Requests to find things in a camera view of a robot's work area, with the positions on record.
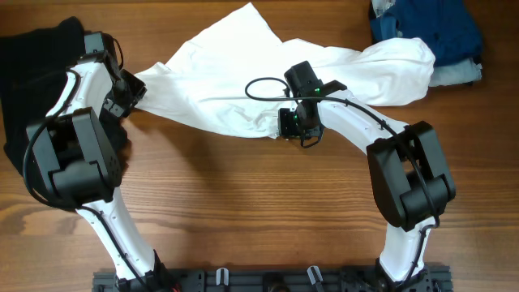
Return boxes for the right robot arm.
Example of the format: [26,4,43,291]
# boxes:
[278,62,456,291]

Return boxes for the black garment under blue stack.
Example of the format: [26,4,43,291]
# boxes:
[367,2,378,45]

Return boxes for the white t-shirt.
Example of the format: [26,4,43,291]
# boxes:
[137,3,435,138]

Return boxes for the folded light blue jeans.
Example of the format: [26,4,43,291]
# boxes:
[371,0,483,88]

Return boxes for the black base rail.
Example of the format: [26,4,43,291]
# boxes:
[92,265,454,292]

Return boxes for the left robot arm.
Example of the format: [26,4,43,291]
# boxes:
[23,32,181,291]

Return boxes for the folded dark blue garment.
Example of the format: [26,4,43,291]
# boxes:
[369,0,484,68]

